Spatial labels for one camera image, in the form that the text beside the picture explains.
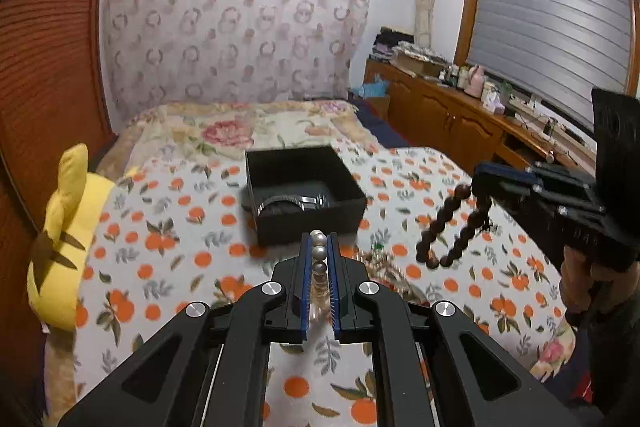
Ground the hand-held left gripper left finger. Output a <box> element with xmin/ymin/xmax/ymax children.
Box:
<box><xmin>57</xmin><ymin>231</ymin><xmax>308</xmax><ymax>427</ymax></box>

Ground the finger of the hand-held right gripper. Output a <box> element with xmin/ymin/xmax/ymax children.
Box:
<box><xmin>481</xmin><ymin>161</ymin><xmax>598</xmax><ymax>205</ymax></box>
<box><xmin>472</xmin><ymin>167</ymin><xmax>608</xmax><ymax>233</ymax></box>

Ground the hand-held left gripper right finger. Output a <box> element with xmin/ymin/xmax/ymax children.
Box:
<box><xmin>327</xmin><ymin>232</ymin><xmax>581</xmax><ymax>427</ymax></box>

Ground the dark wooden bead bracelet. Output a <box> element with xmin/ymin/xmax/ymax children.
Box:
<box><xmin>415</xmin><ymin>184</ymin><xmax>496</xmax><ymax>269</ymax></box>

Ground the black jewelry box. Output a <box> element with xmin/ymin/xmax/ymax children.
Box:
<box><xmin>244</xmin><ymin>145</ymin><xmax>368</xmax><ymax>248</ymax></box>

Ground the person's right hand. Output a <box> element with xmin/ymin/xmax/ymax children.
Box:
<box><xmin>559</xmin><ymin>244</ymin><xmax>640</xmax><ymax>328</ymax></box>

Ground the silver metal watch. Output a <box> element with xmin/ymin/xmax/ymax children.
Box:
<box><xmin>257</xmin><ymin>193</ymin><xmax>328</xmax><ymax>215</ymax></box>

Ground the tissue box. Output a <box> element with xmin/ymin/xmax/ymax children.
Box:
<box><xmin>482</xmin><ymin>87</ymin><xmax>506</xmax><ymax>114</ymax></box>

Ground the wooden cabinet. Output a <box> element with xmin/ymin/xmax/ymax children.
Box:
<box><xmin>362</xmin><ymin>57</ymin><xmax>601</xmax><ymax>188</ymax></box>

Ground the pink thermos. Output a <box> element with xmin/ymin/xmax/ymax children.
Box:
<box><xmin>464</xmin><ymin>65</ymin><xmax>485</xmax><ymax>98</ymax></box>

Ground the dark blue bedsheet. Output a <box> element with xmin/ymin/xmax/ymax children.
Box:
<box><xmin>350</xmin><ymin>99</ymin><xmax>416</xmax><ymax>150</ymax></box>

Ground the orange fruit print cloth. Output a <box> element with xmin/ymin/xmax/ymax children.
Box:
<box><xmin>75</xmin><ymin>147</ymin><xmax>571</xmax><ymax>427</ymax></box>

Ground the cardboard box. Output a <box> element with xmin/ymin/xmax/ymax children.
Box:
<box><xmin>392</xmin><ymin>52</ymin><xmax>446</xmax><ymax>78</ymax></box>

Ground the patterned folded cloth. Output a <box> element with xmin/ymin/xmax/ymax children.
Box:
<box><xmin>395</xmin><ymin>44</ymin><xmax>446</xmax><ymax>62</ymax></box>

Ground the blue gift bag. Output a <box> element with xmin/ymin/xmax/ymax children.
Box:
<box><xmin>352</xmin><ymin>74</ymin><xmax>391</xmax><ymax>100</ymax></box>

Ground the grey window blind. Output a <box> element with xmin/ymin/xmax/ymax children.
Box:
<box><xmin>465</xmin><ymin>0</ymin><xmax>633</xmax><ymax>132</ymax></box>

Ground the floral blanket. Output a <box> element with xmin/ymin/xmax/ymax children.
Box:
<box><xmin>95</xmin><ymin>99</ymin><xmax>381</xmax><ymax>180</ymax></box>

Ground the stack of folded clothes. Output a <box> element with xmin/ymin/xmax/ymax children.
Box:
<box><xmin>372</xmin><ymin>27</ymin><xmax>416</xmax><ymax>60</ymax></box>

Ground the yellow plush toy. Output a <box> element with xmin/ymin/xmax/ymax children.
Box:
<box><xmin>27</xmin><ymin>143</ymin><xmax>143</xmax><ymax>333</ymax></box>

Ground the wooden slatted wardrobe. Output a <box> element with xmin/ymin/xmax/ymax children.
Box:
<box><xmin>0</xmin><ymin>0</ymin><xmax>121</xmax><ymax>358</ymax></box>

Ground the ring pattern curtain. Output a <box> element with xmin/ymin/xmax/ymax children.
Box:
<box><xmin>102</xmin><ymin>0</ymin><xmax>371</xmax><ymax>128</ymax></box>

